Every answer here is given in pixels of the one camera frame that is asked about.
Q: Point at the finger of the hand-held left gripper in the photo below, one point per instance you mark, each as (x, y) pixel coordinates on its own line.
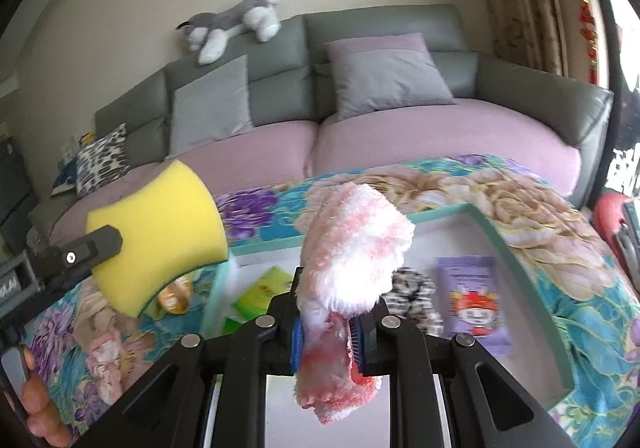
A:
(85, 248)

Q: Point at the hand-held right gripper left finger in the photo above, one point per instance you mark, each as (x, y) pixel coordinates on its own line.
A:
(296, 343)

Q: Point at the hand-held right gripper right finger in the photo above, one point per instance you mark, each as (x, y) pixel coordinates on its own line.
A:
(357, 343)

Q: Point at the leopard print scrunchie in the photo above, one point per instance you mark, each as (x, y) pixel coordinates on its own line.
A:
(415, 298)

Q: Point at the yellow sponge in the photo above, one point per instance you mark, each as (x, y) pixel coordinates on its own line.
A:
(160, 213)

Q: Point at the pink fluffy sock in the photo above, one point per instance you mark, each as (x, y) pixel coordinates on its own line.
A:
(350, 248)

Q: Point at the purple packet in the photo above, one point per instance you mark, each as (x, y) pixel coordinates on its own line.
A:
(472, 303)

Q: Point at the teal cardboard box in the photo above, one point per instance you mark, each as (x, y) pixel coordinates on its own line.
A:
(450, 238)

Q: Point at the person's left hand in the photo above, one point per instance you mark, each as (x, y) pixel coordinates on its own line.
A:
(40, 393)

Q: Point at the black and white patterned pillow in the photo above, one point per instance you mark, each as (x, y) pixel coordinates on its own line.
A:
(100, 162)

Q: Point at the red yellow round toy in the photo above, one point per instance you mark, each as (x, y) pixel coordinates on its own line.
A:
(175, 295)

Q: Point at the yellow and white papers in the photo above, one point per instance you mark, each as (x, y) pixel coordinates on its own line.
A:
(80, 145)

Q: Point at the pink sofa seat cushion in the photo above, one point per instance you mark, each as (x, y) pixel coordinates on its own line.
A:
(450, 132)
(225, 147)

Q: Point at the plain grey pillow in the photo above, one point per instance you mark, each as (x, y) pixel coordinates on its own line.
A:
(210, 107)

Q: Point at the floral blanket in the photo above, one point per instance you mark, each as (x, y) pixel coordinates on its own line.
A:
(575, 278)

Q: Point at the grey and lilac pillow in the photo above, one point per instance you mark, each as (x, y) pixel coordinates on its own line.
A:
(390, 77)

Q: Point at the grey and white plush dog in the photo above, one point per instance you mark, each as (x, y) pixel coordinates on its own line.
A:
(230, 20)

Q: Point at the red rounded object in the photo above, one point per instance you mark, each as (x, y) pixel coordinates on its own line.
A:
(610, 223)

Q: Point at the grey sofa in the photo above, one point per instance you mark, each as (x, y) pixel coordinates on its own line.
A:
(380, 22)

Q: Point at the black printed banner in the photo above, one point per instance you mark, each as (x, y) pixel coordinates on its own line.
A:
(625, 152)

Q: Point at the beige patterned curtain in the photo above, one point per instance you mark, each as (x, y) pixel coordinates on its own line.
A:
(515, 2)

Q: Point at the red hanging decoration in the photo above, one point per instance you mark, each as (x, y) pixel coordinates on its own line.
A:
(580, 2)

